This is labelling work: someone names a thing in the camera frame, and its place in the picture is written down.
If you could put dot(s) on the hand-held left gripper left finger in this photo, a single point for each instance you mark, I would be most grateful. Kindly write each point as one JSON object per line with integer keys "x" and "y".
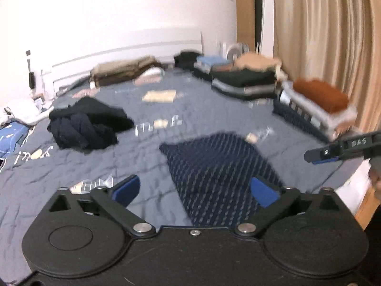
{"x": 128, "y": 189}

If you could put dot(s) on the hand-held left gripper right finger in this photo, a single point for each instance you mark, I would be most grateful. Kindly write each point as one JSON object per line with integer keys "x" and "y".
{"x": 265, "y": 192}

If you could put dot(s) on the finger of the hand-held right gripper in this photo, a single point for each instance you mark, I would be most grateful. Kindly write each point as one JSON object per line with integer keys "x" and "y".
{"x": 323, "y": 154}

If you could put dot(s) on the navy dotted sweater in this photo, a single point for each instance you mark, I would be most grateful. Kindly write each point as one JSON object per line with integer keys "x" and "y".
{"x": 214, "y": 161}

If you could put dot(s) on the grey folded clothes stack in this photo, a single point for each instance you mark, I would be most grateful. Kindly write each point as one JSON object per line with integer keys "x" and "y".
{"x": 244, "y": 91}

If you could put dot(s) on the dark folded clothes stack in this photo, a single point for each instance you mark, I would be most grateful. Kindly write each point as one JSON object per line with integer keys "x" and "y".
{"x": 208, "y": 72}

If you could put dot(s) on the black clothes pile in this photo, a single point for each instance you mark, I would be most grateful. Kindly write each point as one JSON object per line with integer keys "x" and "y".
{"x": 187, "y": 59}

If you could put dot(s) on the person's right hand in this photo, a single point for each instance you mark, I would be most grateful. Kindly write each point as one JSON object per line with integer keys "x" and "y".
{"x": 376, "y": 178}

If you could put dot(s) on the white bed sheet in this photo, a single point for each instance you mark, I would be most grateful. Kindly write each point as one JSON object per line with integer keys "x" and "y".
{"x": 354, "y": 190}

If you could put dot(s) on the rust folded sweater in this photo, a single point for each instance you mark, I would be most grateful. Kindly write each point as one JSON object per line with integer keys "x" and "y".
{"x": 321, "y": 95}

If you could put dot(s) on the navy knitted garment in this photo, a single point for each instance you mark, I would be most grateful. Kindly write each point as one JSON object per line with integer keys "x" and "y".
{"x": 80, "y": 132}

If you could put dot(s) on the grey quilted bedspread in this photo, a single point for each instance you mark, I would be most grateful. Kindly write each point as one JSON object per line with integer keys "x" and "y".
{"x": 148, "y": 104}

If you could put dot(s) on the brown folded blanket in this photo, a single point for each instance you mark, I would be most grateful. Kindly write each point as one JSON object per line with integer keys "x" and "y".
{"x": 119, "y": 79}

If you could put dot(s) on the black folded garment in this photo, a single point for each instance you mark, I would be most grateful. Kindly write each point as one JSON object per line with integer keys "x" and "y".
{"x": 244, "y": 77}

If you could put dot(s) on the beige curtain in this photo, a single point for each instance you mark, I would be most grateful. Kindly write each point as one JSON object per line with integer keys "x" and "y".
{"x": 327, "y": 35}

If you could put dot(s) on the peach cloth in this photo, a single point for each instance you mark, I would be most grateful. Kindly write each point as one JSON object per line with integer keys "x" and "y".
{"x": 256, "y": 61}

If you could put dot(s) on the white pillow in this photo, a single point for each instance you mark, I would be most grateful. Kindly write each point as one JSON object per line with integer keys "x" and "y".
{"x": 150, "y": 73}

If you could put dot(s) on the tan folded blanket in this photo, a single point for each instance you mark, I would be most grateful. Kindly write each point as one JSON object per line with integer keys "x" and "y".
{"x": 122, "y": 67}

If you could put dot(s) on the blue printed pillow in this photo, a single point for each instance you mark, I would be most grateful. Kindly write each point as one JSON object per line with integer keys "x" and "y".
{"x": 12, "y": 135}

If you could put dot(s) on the white hooded garment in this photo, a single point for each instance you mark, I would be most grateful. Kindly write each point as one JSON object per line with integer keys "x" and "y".
{"x": 20, "y": 110}

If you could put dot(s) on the white fan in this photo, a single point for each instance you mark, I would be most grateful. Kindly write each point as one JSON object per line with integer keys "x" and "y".
{"x": 236, "y": 52}

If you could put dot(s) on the blue folded garment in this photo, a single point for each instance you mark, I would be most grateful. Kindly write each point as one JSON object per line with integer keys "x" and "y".
{"x": 211, "y": 61}

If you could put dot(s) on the white headboard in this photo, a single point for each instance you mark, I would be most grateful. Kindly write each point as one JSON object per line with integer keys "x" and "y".
{"x": 119, "y": 47}

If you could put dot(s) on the black panel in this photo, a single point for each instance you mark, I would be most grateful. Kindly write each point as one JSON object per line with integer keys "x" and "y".
{"x": 259, "y": 20}

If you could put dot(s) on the wooden bed frame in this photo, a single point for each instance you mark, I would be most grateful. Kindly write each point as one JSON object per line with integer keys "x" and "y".
{"x": 369, "y": 207}

